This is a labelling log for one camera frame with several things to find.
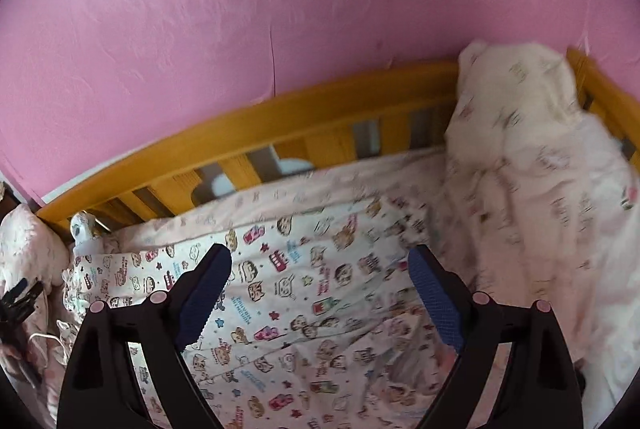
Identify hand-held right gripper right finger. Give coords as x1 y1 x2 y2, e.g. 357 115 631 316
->
407 244 585 429

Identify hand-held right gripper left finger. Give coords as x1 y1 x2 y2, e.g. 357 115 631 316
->
56 243 233 429

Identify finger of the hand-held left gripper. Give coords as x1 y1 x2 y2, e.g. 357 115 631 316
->
1 278 45 311

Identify cartoon print pants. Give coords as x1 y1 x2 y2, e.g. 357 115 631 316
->
62 196 466 429

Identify pink fluffy pillow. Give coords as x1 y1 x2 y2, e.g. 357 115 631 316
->
0 202 73 429

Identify small white blue toy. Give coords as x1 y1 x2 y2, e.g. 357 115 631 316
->
69 212 106 255

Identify pink printed bed sheet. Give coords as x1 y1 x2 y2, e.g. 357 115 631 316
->
110 144 481 360

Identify white fluffy blanket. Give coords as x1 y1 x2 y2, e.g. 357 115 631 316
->
442 39 640 429

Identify white cable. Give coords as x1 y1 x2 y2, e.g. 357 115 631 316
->
27 319 81 362

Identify orange wooden bed rail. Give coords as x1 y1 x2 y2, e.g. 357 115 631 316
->
35 46 640 240

